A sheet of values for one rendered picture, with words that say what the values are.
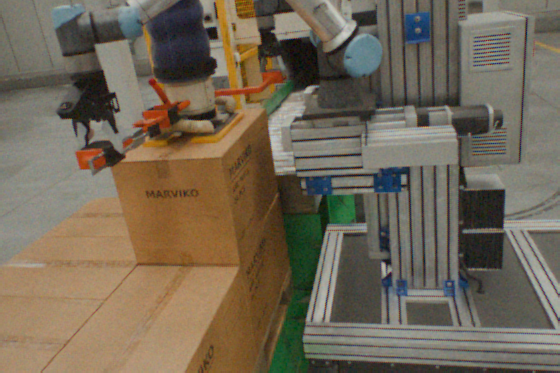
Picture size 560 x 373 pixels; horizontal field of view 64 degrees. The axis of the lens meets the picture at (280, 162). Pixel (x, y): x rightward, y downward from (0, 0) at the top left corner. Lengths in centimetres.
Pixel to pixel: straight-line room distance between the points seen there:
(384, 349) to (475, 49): 104
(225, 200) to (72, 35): 67
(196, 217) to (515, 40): 115
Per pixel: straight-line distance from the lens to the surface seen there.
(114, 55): 312
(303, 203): 214
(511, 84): 159
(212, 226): 153
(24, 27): 1418
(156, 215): 160
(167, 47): 161
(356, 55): 124
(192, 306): 145
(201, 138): 158
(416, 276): 190
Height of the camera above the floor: 138
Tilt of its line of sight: 20 degrees down
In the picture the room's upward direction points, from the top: 8 degrees counter-clockwise
